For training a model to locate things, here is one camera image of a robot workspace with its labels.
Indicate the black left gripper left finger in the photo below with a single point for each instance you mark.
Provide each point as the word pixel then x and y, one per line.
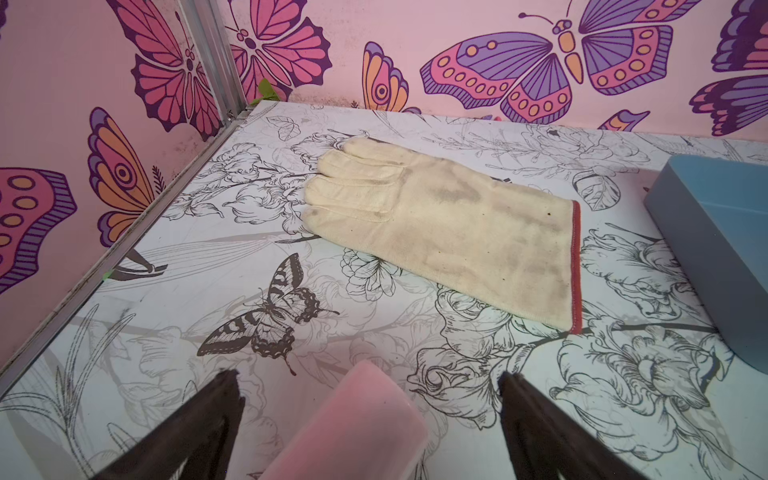
pixel 195 442

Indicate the blue plastic storage box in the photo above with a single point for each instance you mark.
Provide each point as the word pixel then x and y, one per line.
pixel 713 215

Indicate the pink trash bag roll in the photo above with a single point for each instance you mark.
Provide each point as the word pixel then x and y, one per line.
pixel 367 429

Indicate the cream work glove red cuff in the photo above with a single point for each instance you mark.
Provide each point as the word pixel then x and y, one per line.
pixel 510 246

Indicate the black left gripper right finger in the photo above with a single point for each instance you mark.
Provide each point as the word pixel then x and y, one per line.
pixel 544 442

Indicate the aluminium frame post left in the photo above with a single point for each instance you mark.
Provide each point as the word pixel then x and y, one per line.
pixel 208 30

